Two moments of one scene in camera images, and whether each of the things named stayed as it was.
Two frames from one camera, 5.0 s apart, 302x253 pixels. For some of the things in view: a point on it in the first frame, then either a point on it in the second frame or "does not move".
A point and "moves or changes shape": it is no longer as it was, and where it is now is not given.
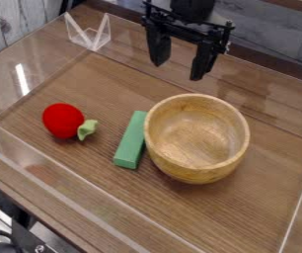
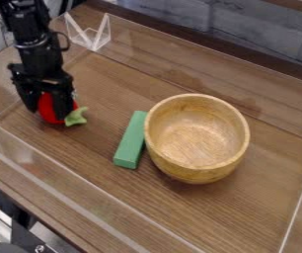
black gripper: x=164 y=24 to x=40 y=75
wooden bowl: x=196 y=136 does not move
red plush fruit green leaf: x=64 y=122 moves or changes shape
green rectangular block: x=132 y=145 does not move
